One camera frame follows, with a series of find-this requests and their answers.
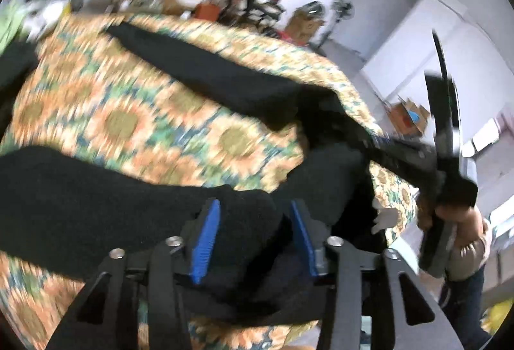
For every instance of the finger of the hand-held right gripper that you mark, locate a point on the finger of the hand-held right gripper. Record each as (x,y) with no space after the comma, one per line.
(401,157)

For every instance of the person's right hand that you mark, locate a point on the person's right hand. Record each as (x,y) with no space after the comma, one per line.
(466,223)

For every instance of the black garment with white label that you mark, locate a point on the black garment with white label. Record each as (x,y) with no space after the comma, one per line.
(100,205)

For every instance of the person's blue jeans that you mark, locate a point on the person's blue jeans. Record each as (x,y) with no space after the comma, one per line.
(466,306)

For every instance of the large cardboard box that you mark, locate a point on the large cardboard box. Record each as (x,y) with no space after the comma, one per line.
(303,28)

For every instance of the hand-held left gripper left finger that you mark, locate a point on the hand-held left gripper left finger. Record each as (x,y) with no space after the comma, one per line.
(205,245)

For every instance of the light green garment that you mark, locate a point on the light green garment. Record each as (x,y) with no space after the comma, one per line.
(8,28)

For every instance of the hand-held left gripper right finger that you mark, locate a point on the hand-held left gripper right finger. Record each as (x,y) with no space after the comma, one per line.
(306,241)

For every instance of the black standing fan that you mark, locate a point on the black standing fan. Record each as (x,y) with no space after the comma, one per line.
(341,8)

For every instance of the fan head in box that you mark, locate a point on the fan head in box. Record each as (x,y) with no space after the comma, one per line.
(311,9)

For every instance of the orange paper bag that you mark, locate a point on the orange paper bag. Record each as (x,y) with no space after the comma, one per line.
(207,11)

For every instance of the sunflower print blanket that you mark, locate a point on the sunflower print blanket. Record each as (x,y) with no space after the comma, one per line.
(120,121)

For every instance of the person's beige shirt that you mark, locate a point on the person's beige shirt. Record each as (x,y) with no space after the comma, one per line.
(470,261)

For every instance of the cardboard box with blue item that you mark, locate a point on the cardboard box with blue item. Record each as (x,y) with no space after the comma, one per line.
(407,117)

